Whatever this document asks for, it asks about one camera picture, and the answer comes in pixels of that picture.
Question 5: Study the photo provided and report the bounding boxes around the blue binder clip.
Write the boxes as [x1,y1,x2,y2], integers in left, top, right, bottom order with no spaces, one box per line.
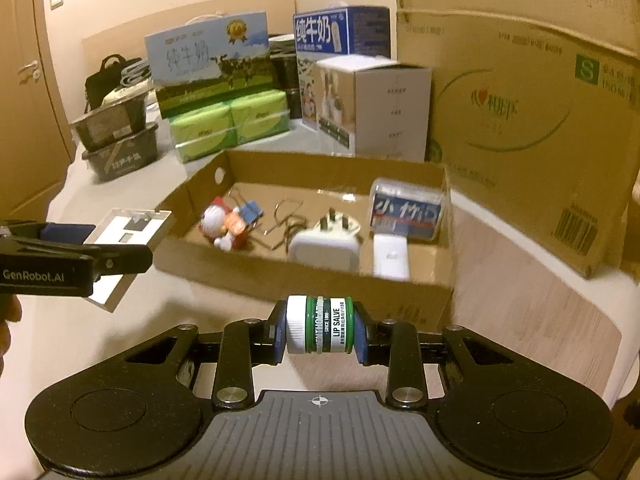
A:
[227,187,266,231]

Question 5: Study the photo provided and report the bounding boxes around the white square switch panel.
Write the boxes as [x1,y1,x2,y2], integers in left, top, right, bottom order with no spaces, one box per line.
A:
[82,207,173,313]

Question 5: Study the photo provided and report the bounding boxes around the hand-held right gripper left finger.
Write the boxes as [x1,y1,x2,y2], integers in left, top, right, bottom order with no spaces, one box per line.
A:
[120,302,290,409]

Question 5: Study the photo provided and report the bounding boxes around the blue milk carton box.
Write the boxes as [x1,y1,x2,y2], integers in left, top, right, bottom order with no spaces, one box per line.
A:
[292,6,392,133]

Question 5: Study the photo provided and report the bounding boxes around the grey striped bag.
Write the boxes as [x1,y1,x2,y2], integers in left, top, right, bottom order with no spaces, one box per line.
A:
[120,59,153,92]

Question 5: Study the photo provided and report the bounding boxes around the wooden door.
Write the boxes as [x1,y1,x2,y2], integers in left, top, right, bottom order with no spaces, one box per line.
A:
[0,0,76,221]

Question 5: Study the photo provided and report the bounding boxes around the green white lip salve jar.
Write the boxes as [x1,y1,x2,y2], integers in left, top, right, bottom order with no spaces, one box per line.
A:
[286,295,357,356]

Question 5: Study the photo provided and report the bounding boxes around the green milk carton box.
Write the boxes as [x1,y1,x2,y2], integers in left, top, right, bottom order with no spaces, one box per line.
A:
[145,11,278,120]

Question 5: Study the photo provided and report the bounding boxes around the blue cat toy figure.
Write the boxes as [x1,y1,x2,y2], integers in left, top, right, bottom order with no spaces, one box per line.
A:
[200,197,251,253]

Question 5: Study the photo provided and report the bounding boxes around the person's left hand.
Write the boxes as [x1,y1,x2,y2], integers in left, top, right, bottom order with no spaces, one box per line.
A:
[0,295,23,356]

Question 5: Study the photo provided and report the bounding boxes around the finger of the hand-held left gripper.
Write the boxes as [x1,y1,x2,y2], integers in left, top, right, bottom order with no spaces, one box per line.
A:
[0,220,96,245]
[85,244,153,277]

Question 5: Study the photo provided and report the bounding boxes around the square white night light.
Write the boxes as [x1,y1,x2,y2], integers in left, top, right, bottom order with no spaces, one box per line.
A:
[289,231,362,275]

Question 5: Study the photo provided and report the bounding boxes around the large cardboard box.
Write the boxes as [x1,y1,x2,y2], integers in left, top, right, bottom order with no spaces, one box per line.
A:
[397,0,640,280]

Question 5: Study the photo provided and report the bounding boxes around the white remote control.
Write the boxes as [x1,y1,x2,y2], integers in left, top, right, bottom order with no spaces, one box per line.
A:
[372,232,412,281]

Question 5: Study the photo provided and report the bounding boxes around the white product box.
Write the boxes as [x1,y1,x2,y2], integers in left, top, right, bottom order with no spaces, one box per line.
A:
[315,55,433,163]

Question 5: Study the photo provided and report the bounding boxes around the dark box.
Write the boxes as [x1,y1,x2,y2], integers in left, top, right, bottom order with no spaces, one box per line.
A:
[268,34,303,120]

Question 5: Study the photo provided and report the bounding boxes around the metal wire stand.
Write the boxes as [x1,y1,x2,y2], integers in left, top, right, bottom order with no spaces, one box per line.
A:
[262,199,313,253]

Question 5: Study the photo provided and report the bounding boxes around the brown blanket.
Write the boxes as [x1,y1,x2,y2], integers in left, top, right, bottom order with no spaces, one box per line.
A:
[445,195,623,406]

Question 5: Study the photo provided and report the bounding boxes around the green tissue pack bundle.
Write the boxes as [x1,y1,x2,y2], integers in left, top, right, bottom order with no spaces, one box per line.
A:
[167,89,292,163]

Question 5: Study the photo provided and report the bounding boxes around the black bag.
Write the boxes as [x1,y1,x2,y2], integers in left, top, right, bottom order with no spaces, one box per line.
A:
[84,54,143,113]

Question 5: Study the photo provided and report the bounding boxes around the shallow cardboard tray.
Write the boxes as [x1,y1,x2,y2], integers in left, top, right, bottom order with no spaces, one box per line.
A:
[152,149,457,331]

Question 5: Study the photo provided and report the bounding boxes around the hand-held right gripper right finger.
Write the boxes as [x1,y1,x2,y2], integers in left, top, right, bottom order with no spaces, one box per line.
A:
[351,304,523,409]

